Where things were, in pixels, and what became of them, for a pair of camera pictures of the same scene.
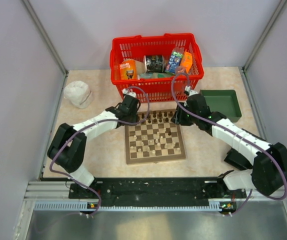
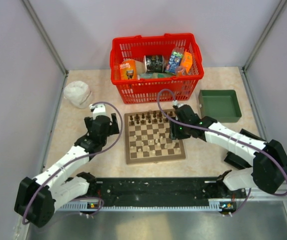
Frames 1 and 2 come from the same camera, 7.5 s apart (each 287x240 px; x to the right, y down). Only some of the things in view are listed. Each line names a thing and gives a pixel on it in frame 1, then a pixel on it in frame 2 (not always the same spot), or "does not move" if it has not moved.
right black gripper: [178, 118] to [174, 134]
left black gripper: [134, 113] to [113, 128]
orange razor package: [128, 70] does not move
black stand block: [238, 160] does not move
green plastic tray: [225, 101] does not move
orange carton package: [186, 61] does not move
